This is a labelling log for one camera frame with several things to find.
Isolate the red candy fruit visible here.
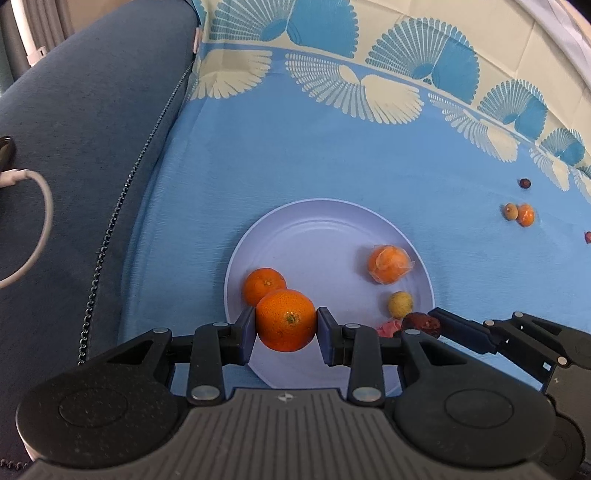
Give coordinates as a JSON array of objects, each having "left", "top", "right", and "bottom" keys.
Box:
[{"left": 377, "top": 319, "right": 402, "bottom": 338}]

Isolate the yellow longan fruit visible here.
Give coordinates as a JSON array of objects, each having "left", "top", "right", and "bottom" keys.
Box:
[
  {"left": 503, "top": 203, "right": 519, "bottom": 221},
  {"left": 388, "top": 291, "right": 414, "bottom": 320}
]

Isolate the orange mandarin small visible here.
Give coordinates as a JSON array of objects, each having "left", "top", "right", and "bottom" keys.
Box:
[{"left": 516, "top": 204, "right": 536, "bottom": 228}]

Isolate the light purple round plate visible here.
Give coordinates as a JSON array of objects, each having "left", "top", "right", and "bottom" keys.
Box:
[{"left": 223, "top": 199, "right": 436, "bottom": 391}]

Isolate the blue patterned table cloth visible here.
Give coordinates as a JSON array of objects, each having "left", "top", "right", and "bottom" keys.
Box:
[{"left": 117, "top": 0, "right": 591, "bottom": 398}]

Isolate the blue sofa armrest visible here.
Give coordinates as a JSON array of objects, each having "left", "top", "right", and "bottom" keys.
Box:
[{"left": 1, "top": 1, "right": 198, "bottom": 479}]

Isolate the black smartphone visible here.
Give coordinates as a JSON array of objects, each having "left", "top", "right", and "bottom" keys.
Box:
[{"left": 0, "top": 136, "right": 16, "bottom": 172}]

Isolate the white charging cable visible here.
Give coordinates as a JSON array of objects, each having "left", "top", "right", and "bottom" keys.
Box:
[{"left": 0, "top": 168, "right": 55, "bottom": 291}]

